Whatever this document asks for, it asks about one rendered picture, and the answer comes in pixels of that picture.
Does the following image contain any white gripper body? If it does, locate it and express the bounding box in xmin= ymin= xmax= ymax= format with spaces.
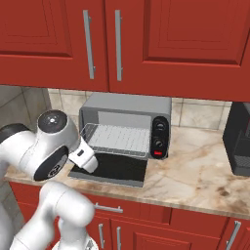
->
xmin=67 ymin=149 xmax=100 ymax=174

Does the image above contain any black glass toaster oven door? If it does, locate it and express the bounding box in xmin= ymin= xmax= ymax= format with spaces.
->
xmin=67 ymin=151 xmax=149 ymax=189

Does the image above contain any grey toaster oven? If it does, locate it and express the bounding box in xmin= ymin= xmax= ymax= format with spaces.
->
xmin=78 ymin=92 xmax=173 ymax=161

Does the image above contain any black toaster oven knob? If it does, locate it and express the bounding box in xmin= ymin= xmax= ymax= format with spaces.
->
xmin=152 ymin=136 xmax=166 ymax=150
xmin=153 ymin=118 xmax=167 ymax=133

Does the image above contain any red drawer front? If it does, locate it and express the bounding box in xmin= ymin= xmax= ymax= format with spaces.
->
xmin=168 ymin=207 xmax=229 ymax=239
xmin=9 ymin=181 xmax=173 ymax=227

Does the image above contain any black coffee machine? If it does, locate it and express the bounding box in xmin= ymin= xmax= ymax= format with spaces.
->
xmin=222 ymin=101 xmax=250 ymax=178

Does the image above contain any wire toaster oven rack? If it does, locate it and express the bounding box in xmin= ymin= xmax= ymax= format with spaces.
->
xmin=79 ymin=123 xmax=152 ymax=159

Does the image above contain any grey drawer handle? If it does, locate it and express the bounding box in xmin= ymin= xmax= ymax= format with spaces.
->
xmin=93 ymin=201 xmax=124 ymax=215

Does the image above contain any grey cupboard door handle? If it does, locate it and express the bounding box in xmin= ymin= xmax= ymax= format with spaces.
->
xmin=82 ymin=9 xmax=97 ymax=80
xmin=115 ymin=226 xmax=123 ymax=250
xmin=98 ymin=223 xmax=106 ymax=250
xmin=114 ymin=9 xmax=124 ymax=82
xmin=225 ymin=220 xmax=242 ymax=250

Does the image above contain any red wall cupboard door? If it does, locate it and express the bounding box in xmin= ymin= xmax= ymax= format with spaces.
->
xmin=104 ymin=0 xmax=250 ymax=103
xmin=0 ymin=0 xmax=109 ymax=93

